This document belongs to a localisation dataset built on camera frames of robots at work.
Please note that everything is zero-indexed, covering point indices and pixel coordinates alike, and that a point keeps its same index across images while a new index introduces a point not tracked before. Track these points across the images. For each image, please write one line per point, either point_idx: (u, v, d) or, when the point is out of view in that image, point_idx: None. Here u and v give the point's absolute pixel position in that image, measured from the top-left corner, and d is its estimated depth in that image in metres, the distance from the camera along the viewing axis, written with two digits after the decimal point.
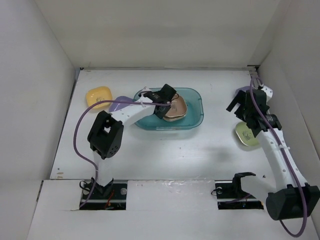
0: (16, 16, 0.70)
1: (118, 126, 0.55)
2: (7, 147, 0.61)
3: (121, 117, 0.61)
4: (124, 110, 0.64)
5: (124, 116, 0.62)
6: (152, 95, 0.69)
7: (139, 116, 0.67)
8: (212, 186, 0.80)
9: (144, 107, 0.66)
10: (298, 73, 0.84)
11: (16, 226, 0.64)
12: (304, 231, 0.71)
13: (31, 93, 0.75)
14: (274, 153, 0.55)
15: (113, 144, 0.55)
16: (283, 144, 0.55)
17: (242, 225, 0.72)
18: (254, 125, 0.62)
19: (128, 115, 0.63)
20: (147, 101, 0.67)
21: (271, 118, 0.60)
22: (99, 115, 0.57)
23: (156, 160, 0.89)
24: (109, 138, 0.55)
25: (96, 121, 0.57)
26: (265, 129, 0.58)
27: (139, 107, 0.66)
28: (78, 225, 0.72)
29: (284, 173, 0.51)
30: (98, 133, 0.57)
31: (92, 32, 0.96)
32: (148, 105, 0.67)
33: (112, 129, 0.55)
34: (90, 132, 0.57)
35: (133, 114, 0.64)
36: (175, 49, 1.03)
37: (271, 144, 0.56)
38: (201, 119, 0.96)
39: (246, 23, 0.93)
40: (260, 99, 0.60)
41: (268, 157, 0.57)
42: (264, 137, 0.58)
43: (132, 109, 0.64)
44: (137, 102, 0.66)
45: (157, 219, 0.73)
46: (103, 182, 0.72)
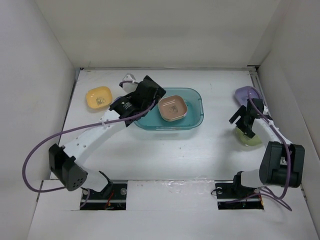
0: (16, 17, 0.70)
1: (68, 163, 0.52)
2: (7, 147, 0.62)
3: (75, 150, 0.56)
4: (80, 138, 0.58)
5: (80, 146, 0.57)
6: (121, 105, 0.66)
7: (104, 137, 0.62)
8: (212, 186, 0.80)
9: (107, 126, 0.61)
10: (297, 73, 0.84)
11: (17, 226, 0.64)
12: (304, 230, 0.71)
13: (31, 93, 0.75)
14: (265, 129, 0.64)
15: (71, 180, 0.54)
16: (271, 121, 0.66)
17: (242, 225, 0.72)
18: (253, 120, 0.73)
19: (84, 145, 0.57)
20: (110, 120, 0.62)
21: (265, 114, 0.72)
22: (50, 151, 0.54)
23: (155, 160, 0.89)
24: (64, 175, 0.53)
25: (49, 157, 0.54)
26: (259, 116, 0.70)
27: (100, 129, 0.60)
28: (78, 225, 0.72)
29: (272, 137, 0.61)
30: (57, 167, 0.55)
31: (92, 32, 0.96)
32: (112, 123, 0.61)
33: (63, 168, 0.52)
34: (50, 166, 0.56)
35: (90, 141, 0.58)
36: (175, 49, 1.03)
37: (262, 123, 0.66)
38: (201, 119, 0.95)
39: (246, 23, 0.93)
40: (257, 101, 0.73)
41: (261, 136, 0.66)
42: (256, 122, 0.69)
43: (90, 135, 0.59)
44: (98, 123, 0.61)
45: (157, 219, 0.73)
46: (97, 188, 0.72)
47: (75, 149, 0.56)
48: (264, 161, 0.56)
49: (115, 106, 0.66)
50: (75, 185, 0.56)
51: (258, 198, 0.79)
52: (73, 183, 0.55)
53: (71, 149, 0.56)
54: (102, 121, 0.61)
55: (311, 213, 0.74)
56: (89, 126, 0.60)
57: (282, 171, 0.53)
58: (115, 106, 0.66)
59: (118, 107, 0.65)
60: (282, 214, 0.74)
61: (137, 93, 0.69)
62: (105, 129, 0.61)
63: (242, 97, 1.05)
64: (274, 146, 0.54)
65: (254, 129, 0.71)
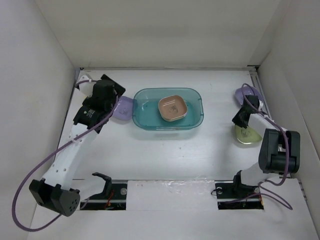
0: (17, 18, 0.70)
1: (56, 194, 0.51)
2: (7, 147, 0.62)
3: (58, 177, 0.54)
4: (57, 164, 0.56)
5: (61, 171, 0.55)
6: (85, 115, 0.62)
7: (82, 151, 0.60)
8: (212, 186, 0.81)
9: (79, 141, 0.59)
10: (297, 73, 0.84)
11: (17, 226, 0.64)
12: (304, 230, 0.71)
13: (31, 93, 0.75)
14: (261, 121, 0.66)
15: (66, 205, 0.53)
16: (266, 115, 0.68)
17: (242, 225, 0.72)
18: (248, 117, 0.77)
19: (64, 169, 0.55)
20: (80, 134, 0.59)
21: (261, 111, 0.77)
22: (31, 189, 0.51)
23: (155, 160, 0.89)
24: (57, 205, 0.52)
25: (33, 194, 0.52)
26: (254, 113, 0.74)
27: (73, 147, 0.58)
28: (78, 225, 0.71)
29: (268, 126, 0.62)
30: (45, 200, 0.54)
31: (92, 32, 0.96)
32: (83, 136, 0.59)
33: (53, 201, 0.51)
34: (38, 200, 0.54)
35: (69, 163, 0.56)
36: (175, 49, 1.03)
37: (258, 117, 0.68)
38: (201, 119, 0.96)
39: (246, 24, 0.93)
40: (253, 99, 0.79)
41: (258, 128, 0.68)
42: (253, 117, 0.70)
43: (66, 156, 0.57)
44: (69, 142, 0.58)
45: (157, 219, 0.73)
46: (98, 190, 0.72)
47: (57, 177, 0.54)
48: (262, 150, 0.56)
49: (79, 117, 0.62)
50: (72, 207, 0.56)
51: (258, 198, 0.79)
52: (69, 207, 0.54)
53: (52, 178, 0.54)
54: (73, 138, 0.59)
55: (311, 213, 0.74)
56: (61, 148, 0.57)
57: (280, 157, 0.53)
58: (78, 117, 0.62)
59: (82, 118, 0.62)
60: (282, 214, 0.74)
61: (96, 97, 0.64)
62: (78, 145, 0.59)
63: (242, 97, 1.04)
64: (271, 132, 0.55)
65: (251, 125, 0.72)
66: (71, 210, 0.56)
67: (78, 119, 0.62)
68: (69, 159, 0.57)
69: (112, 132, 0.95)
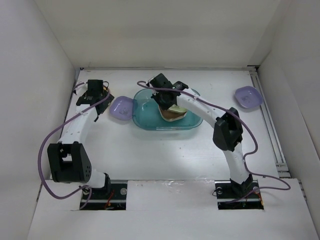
0: (16, 18, 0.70)
1: (76, 146, 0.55)
2: (7, 147, 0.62)
3: (73, 137, 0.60)
4: (70, 130, 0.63)
5: (75, 134, 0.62)
6: (85, 99, 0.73)
7: (89, 122, 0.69)
8: (212, 186, 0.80)
9: (86, 114, 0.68)
10: (298, 73, 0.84)
11: (17, 226, 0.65)
12: (304, 230, 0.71)
13: (31, 93, 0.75)
14: (196, 105, 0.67)
15: (84, 164, 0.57)
16: (194, 95, 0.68)
17: (242, 225, 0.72)
18: (172, 99, 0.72)
19: (77, 131, 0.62)
20: (85, 109, 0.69)
21: (178, 85, 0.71)
22: (50, 151, 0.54)
23: (155, 160, 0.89)
24: (76, 161, 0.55)
25: (51, 160, 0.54)
26: (179, 94, 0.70)
27: (82, 118, 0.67)
28: (78, 225, 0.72)
29: (209, 113, 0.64)
30: (62, 167, 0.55)
31: (92, 33, 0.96)
32: (88, 110, 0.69)
33: (73, 154, 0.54)
34: (53, 172, 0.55)
35: (81, 128, 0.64)
36: (175, 49, 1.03)
37: (189, 101, 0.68)
38: (201, 119, 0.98)
39: (246, 23, 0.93)
40: (160, 80, 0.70)
41: (196, 112, 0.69)
42: (182, 100, 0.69)
43: (77, 124, 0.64)
44: (77, 115, 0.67)
45: (157, 219, 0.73)
46: (99, 184, 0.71)
47: (72, 137, 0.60)
48: (217, 136, 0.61)
49: (81, 101, 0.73)
50: (86, 173, 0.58)
51: (258, 198, 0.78)
52: (86, 171, 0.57)
53: (67, 139, 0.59)
54: (80, 111, 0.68)
55: (311, 213, 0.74)
56: (71, 120, 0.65)
57: (234, 135, 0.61)
58: (80, 102, 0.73)
59: (83, 101, 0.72)
60: (282, 215, 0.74)
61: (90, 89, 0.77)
62: (85, 116, 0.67)
63: (242, 96, 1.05)
64: (222, 125, 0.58)
65: (182, 105, 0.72)
66: (86, 178, 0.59)
67: (80, 102, 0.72)
68: (80, 125, 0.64)
69: (112, 132, 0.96)
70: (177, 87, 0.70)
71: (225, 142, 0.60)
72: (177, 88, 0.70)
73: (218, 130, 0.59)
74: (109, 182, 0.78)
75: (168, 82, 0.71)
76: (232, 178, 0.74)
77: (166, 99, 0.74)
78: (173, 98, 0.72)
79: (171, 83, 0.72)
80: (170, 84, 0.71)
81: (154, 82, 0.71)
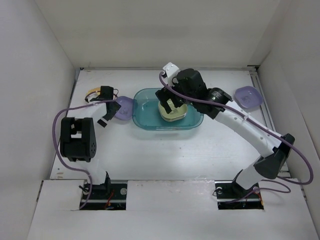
0: (16, 18, 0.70)
1: (87, 122, 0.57)
2: (8, 147, 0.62)
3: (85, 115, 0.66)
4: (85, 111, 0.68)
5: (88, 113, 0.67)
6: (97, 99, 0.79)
7: (99, 112, 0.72)
8: (212, 186, 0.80)
9: (98, 104, 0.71)
10: (298, 73, 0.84)
11: (17, 226, 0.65)
12: (304, 230, 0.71)
13: (31, 93, 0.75)
14: (244, 127, 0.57)
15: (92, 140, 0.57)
16: (244, 114, 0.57)
17: (242, 225, 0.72)
18: (209, 112, 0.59)
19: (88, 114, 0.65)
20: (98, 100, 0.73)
21: (218, 93, 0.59)
22: (62, 121, 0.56)
23: (156, 160, 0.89)
24: (85, 133, 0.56)
25: (62, 132, 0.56)
26: (222, 109, 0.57)
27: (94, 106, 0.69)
28: (78, 225, 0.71)
29: (263, 139, 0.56)
30: (70, 139, 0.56)
31: (92, 32, 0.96)
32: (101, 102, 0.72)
33: (83, 126, 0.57)
34: (61, 144, 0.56)
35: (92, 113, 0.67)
36: (175, 49, 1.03)
37: (237, 120, 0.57)
38: (201, 119, 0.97)
39: (246, 24, 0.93)
40: (195, 81, 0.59)
41: (239, 131, 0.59)
42: (226, 117, 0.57)
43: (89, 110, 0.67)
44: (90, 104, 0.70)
45: (157, 219, 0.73)
46: (100, 179, 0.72)
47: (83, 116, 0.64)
48: (266, 166, 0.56)
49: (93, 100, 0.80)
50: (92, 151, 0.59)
51: (258, 198, 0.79)
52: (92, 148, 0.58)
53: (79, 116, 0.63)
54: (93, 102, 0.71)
55: (311, 212, 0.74)
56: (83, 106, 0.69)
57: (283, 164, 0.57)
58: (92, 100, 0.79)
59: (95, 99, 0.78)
60: (282, 214, 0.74)
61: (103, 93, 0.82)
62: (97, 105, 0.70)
63: (242, 97, 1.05)
64: (279, 158, 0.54)
65: (220, 120, 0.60)
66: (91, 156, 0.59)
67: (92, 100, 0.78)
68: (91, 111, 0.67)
69: (112, 132, 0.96)
70: (217, 96, 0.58)
71: (274, 173, 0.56)
72: (216, 98, 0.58)
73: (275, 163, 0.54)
74: (109, 182, 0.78)
75: (202, 86, 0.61)
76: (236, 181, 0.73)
77: (199, 110, 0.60)
78: (211, 111, 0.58)
79: (205, 89, 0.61)
80: (205, 89, 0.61)
81: (186, 81, 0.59)
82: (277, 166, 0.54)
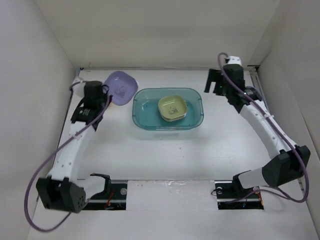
0: (17, 18, 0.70)
1: (66, 187, 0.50)
2: (8, 147, 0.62)
3: (64, 171, 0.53)
4: (61, 160, 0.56)
5: (66, 166, 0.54)
6: (82, 116, 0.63)
7: (84, 143, 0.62)
8: (212, 186, 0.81)
9: (80, 137, 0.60)
10: (297, 73, 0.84)
11: (17, 226, 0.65)
12: (304, 231, 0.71)
13: (31, 93, 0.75)
14: (261, 123, 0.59)
15: (75, 201, 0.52)
16: (266, 113, 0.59)
17: (242, 225, 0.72)
18: (238, 103, 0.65)
19: (68, 162, 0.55)
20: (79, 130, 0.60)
21: (250, 92, 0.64)
22: (38, 186, 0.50)
23: (155, 160, 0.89)
24: (66, 198, 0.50)
25: (41, 195, 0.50)
26: (247, 103, 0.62)
27: (74, 143, 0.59)
28: (78, 225, 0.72)
29: (274, 140, 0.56)
30: (52, 199, 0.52)
31: (92, 32, 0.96)
32: (83, 132, 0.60)
33: (63, 191, 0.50)
34: (45, 203, 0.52)
35: (73, 157, 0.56)
36: (175, 49, 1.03)
37: (256, 116, 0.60)
38: (201, 119, 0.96)
39: (246, 24, 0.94)
40: (236, 74, 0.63)
41: (256, 128, 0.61)
42: (248, 111, 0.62)
43: (69, 153, 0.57)
44: (70, 139, 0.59)
45: (157, 219, 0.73)
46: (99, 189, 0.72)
47: (63, 170, 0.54)
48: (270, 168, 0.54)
49: (76, 117, 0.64)
50: (79, 204, 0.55)
51: (258, 198, 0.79)
52: (78, 203, 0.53)
53: (57, 173, 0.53)
54: (73, 135, 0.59)
55: (311, 213, 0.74)
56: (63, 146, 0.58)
57: (289, 175, 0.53)
58: (75, 118, 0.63)
59: (79, 117, 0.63)
60: (282, 215, 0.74)
61: (88, 97, 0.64)
62: (79, 140, 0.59)
63: None
64: (284, 162, 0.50)
65: (244, 115, 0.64)
66: (79, 208, 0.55)
67: (75, 118, 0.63)
68: (73, 155, 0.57)
69: (112, 132, 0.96)
70: (249, 93, 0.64)
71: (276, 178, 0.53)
72: (248, 95, 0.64)
73: (277, 164, 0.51)
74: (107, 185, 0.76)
75: (241, 81, 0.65)
76: (238, 176, 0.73)
77: (229, 100, 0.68)
78: (239, 104, 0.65)
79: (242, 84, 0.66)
80: (243, 84, 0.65)
81: (229, 72, 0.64)
82: (279, 170, 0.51)
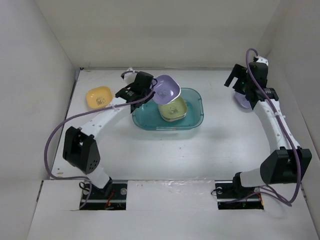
0: (17, 18, 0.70)
1: (88, 142, 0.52)
2: (8, 148, 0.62)
3: (92, 130, 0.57)
4: (95, 120, 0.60)
5: (96, 127, 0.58)
6: (125, 94, 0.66)
7: (117, 118, 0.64)
8: (212, 186, 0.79)
9: (117, 110, 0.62)
10: (298, 73, 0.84)
11: (17, 226, 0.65)
12: (304, 231, 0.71)
13: (31, 93, 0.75)
14: (270, 120, 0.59)
15: (89, 161, 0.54)
16: (277, 111, 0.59)
17: (242, 226, 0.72)
18: (254, 99, 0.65)
19: (99, 124, 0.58)
20: (119, 104, 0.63)
21: (268, 91, 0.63)
22: (68, 131, 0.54)
23: (155, 160, 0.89)
24: (84, 153, 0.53)
25: (66, 140, 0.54)
26: (262, 99, 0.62)
27: (111, 112, 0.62)
28: (78, 225, 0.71)
29: (278, 137, 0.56)
30: (72, 150, 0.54)
31: (92, 32, 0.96)
32: (121, 107, 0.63)
33: (84, 144, 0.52)
34: (64, 151, 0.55)
35: (104, 122, 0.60)
36: (175, 49, 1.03)
37: (267, 113, 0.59)
38: (201, 119, 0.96)
39: (246, 24, 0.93)
40: (259, 71, 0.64)
41: (265, 124, 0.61)
42: (261, 107, 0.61)
43: (103, 117, 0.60)
44: (108, 107, 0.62)
45: (157, 219, 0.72)
46: (100, 184, 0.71)
47: (92, 128, 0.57)
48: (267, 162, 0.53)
49: (120, 93, 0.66)
50: (90, 167, 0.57)
51: (258, 198, 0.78)
52: (90, 164, 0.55)
53: (87, 128, 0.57)
54: (112, 105, 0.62)
55: (311, 213, 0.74)
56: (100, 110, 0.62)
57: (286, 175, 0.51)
58: (119, 93, 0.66)
59: (122, 95, 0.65)
60: (282, 215, 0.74)
61: (137, 83, 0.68)
62: (115, 112, 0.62)
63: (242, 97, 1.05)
64: (281, 158, 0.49)
65: (257, 112, 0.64)
66: (89, 170, 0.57)
67: (119, 94, 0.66)
68: (105, 120, 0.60)
69: (112, 132, 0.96)
70: (266, 92, 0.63)
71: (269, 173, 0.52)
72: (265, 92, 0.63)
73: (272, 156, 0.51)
74: (108, 185, 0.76)
75: (262, 80, 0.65)
76: (240, 175, 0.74)
77: (248, 96, 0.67)
78: (254, 100, 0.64)
79: (264, 83, 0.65)
80: (264, 83, 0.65)
81: (253, 68, 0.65)
82: (275, 166, 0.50)
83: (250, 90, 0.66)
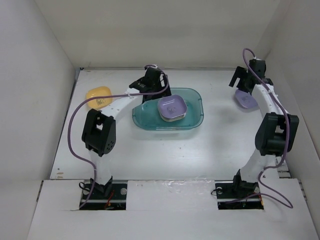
0: (17, 18, 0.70)
1: (109, 122, 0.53)
2: (8, 148, 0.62)
3: (111, 112, 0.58)
4: (113, 105, 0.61)
5: (114, 110, 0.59)
6: (137, 86, 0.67)
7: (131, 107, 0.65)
8: (212, 186, 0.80)
9: (132, 98, 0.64)
10: (298, 73, 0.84)
11: (17, 226, 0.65)
12: (304, 231, 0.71)
13: (30, 93, 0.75)
14: (263, 96, 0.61)
15: (107, 141, 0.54)
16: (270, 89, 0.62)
17: (241, 225, 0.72)
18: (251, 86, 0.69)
19: (117, 109, 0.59)
20: (135, 91, 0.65)
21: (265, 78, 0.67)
22: (89, 113, 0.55)
23: (155, 160, 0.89)
24: (103, 133, 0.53)
25: (87, 122, 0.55)
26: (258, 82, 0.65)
27: (127, 99, 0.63)
28: (78, 225, 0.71)
29: (270, 107, 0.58)
30: (92, 131, 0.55)
31: (92, 32, 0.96)
32: (136, 95, 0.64)
33: (104, 124, 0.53)
34: (83, 133, 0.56)
35: (121, 107, 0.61)
36: (175, 48, 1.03)
37: (261, 91, 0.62)
38: (201, 119, 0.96)
39: (246, 24, 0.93)
40: (258, 65, 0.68)
41: (260, 104, 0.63)
42: (256, 89, 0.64)
43: (119, 102, 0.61)
44: (124, 95, 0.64)
45: (156, 219, 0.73)
46: (102, 181, 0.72)
47: (110, 112, 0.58)
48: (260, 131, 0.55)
49: (133, 85, 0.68)
50: (107, 149, 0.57)
51: (258, 198, 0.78)
52: (108, 145, 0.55)
53: (106, 111, 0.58)
54: (127, 93, 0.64)
55: (311, 213, 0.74)
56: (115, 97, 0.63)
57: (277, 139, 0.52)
58: (132, 85, 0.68)
59: (135, 86, 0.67)
60: (282, 215, 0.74)
61: (147, 76, 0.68)
62: (130, 100, 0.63)
63: (242, 96, 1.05)
64: (271, 119, 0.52)
65: (255, 95, 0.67)
66: (106, 152, 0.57)
67: (132, 85, 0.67)
68: (122, 106, 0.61)
69: None
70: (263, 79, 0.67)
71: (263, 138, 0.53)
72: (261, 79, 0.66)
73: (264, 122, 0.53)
74: (108, 185, 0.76)
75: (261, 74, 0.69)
76: (240, 174, 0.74)
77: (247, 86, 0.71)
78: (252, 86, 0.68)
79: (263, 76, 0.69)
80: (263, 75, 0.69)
81: (252, 62, 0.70)
82: (266, 128, 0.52)
83: (248, 79, 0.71)
